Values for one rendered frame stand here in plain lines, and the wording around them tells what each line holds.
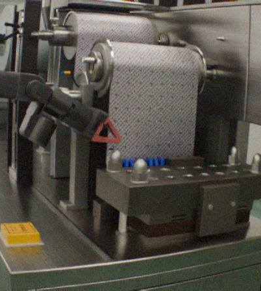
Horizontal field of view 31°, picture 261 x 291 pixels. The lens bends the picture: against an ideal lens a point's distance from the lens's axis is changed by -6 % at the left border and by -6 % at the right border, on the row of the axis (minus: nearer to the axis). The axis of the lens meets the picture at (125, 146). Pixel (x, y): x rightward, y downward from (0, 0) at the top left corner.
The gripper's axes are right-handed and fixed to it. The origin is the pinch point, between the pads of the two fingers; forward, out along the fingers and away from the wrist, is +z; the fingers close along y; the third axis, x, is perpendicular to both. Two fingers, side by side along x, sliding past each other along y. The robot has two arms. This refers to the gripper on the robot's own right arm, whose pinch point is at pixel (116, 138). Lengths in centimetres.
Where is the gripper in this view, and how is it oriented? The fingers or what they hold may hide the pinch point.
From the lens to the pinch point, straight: 113.2
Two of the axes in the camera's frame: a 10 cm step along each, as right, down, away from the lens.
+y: 4.4, 1.8, -8.8
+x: 4.8, -8.8, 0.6
